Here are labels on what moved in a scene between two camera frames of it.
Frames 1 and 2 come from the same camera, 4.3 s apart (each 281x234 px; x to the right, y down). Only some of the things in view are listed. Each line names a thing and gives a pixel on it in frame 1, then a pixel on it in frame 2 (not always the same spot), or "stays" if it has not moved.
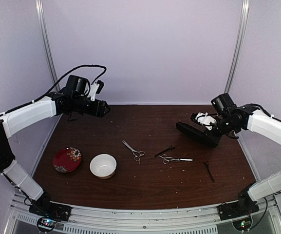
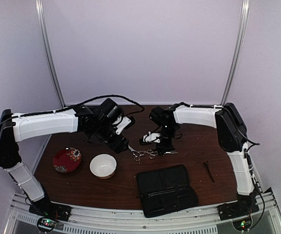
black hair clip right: x=207 y=165 stays
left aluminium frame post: x=44 y=32 stays
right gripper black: x=215 y=140 to x=167 y=146
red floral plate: x=66 y=160 stays
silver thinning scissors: x=137 y=154 stays
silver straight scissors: x=166 y=161 to x=152 y=156
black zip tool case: x=209 y=138 to x=165 y=191
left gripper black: x=98 y=110 to x=117 y=146
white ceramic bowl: x=103 y=165 stays
